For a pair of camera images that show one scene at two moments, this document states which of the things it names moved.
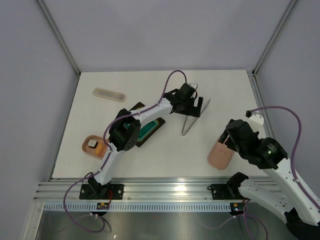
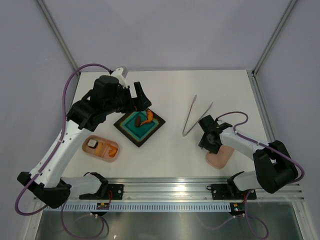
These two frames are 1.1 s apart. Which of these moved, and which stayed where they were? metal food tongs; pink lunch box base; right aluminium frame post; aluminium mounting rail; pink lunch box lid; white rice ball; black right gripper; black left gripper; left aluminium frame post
Moved: black right gripper; metal food tongs; black left gripper
Stayed: white rice ball; pink lunch box lid; pink lunch box base; right aluminium frame post; left aluminium frame post; aluminium mounting rail
